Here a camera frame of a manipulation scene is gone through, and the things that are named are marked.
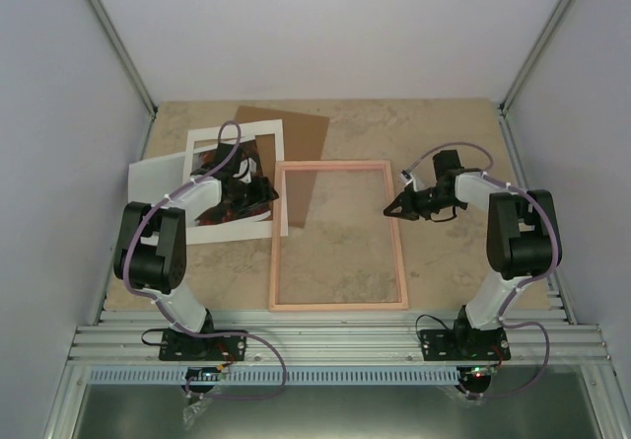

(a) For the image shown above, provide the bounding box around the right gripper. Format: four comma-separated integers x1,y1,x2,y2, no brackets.
385,185,461,221

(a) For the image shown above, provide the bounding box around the red black photo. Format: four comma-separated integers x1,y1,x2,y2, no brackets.
193,138,271,226

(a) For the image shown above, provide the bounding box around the pink picture frame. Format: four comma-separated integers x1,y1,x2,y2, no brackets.
268,160,409,313

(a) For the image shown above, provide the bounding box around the white mat board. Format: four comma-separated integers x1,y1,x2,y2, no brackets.
182,119,285,245

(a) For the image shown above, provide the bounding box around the clear acrylic sheet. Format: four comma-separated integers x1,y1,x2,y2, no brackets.
280,172,397,304

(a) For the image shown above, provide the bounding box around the white paper sheet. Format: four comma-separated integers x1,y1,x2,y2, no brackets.
127,152,185,204

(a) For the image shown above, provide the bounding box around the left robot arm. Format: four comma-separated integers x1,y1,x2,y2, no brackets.
113,138,278,365

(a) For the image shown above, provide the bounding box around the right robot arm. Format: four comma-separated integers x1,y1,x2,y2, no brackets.
384,144,562,362

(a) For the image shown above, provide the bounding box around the brown backing board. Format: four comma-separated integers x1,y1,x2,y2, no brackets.
233,105,331,231

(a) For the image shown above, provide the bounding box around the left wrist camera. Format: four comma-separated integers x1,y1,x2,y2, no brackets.
233,158,258,184

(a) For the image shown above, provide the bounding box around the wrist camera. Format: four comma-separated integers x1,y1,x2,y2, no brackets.
399,170,419,191
233,158,258,184

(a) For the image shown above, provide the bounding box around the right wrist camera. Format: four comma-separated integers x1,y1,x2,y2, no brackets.
399,170,419,191

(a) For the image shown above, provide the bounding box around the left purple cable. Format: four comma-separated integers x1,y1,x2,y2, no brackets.
120,120,288,403

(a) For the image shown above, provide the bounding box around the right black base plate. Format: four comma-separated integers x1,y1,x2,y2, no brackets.
417,329,512,362

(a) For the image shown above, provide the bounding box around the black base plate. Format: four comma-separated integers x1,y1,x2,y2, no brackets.
158,329,246,363
417,329,512,362

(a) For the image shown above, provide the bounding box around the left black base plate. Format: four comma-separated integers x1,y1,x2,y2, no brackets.
158,329,246,363

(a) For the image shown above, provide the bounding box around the aluminium rail base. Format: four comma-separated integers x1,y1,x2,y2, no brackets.
44,299,630,438

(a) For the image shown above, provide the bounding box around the blue grey cable duct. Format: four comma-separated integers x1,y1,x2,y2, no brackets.
87,366,459,387

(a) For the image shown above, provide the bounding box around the right corner aluminium post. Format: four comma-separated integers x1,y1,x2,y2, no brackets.
498,0,576,116

